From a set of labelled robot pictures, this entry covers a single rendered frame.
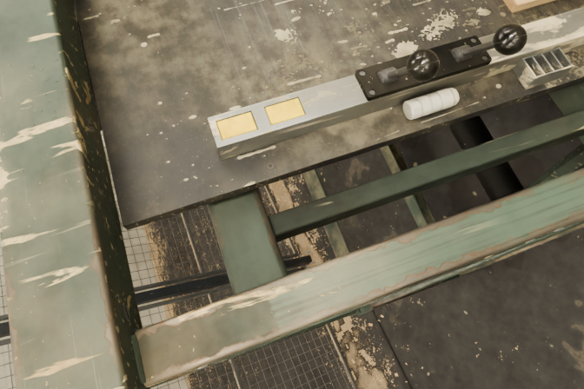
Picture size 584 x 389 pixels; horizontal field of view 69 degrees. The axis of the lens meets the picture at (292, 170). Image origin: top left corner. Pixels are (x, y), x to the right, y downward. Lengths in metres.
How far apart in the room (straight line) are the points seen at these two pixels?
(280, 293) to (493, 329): 1.90
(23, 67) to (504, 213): 0.63
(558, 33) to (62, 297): 0.76
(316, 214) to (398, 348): 2.12
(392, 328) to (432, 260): 2.16
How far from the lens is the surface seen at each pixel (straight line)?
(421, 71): 0.53
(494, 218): 0.59
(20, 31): 0.69
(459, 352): 2.48
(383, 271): 0.52
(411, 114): 0.65
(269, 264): 0.60
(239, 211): 0.62
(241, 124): 0.59
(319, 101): 0.61
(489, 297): 2.30
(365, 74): 0.64
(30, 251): 0.53
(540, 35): 0.79
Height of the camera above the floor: 1.98
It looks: 39 degrees down
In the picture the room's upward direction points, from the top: 93 degrees counter-clockwise
